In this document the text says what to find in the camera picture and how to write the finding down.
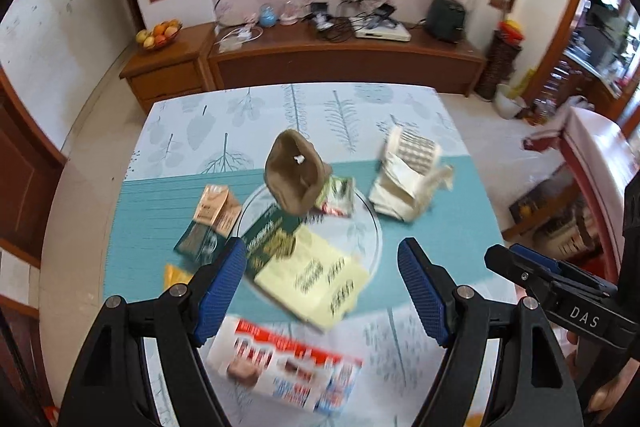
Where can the dark cardboard box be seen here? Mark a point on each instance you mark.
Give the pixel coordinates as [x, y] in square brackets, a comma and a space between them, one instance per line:
[530, 207]

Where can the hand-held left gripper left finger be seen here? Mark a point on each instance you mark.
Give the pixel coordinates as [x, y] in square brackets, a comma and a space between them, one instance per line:
[220, 292]

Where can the small brown carton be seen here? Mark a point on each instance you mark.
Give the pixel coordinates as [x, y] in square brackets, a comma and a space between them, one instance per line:
[217, 207]

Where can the dark green box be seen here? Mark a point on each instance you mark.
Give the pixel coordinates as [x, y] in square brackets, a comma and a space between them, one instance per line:
[267, 237]

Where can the wooden display cabinet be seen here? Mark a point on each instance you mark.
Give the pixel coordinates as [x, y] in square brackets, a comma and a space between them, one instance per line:
[600, 32]

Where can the yellow snack packet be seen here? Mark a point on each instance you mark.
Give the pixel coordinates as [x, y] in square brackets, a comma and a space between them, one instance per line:
[175, 277]

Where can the brown panel door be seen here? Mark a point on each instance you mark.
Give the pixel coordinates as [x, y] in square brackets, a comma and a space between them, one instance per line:
[25, 177]

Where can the pale yellow plastic bag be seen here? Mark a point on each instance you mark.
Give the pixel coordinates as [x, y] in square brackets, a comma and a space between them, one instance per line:
[310, 277]

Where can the red printed flat box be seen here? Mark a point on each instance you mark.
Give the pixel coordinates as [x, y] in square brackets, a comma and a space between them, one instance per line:
[280, 367]

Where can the fruit bowl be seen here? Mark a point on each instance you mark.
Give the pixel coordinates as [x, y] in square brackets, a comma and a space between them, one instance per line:
[159, 36]

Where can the white set-top box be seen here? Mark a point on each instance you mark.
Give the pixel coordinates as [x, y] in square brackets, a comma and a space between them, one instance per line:
[382, 33]

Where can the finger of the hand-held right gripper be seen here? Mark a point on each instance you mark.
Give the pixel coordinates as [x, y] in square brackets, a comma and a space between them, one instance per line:
[542, 259]
[515, 269]

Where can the small green red packet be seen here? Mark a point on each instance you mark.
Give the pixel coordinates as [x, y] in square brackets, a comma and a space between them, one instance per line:
[337, 197]

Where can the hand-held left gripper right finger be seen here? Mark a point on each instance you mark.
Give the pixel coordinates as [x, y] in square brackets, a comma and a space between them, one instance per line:
[422, 292]

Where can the white pot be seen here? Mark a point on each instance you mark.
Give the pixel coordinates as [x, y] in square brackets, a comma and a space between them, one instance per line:
[509, 104]

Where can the red yellow tin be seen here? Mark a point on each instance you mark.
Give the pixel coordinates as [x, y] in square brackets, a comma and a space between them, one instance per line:
[511, 32]

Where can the brown paper bag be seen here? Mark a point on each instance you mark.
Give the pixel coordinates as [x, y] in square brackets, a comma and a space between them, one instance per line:
[295, 177]

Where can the long wooden television cabinet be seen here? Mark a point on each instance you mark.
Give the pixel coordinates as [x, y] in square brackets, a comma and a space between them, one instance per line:
[325, 64]

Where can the person's right hand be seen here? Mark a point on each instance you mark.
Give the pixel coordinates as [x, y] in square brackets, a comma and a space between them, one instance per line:
[612, 394]

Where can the dark air fryer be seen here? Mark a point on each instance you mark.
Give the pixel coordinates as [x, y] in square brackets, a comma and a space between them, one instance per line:
[445, 19]

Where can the dark wicker stand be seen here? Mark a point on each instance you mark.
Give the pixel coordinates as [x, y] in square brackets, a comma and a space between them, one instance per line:
[492, 67]

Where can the white checked plastic bag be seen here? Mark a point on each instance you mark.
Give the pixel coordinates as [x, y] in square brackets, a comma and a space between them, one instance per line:
[405, 177]

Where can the dining table with pink cloth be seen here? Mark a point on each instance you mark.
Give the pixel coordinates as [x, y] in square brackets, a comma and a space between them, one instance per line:
[595, 132]

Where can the small teal box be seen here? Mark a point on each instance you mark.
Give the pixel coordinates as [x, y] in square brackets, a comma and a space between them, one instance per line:
[195, 242]

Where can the pink glass ornament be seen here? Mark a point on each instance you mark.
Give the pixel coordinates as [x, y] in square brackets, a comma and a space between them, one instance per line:
[288, 14]

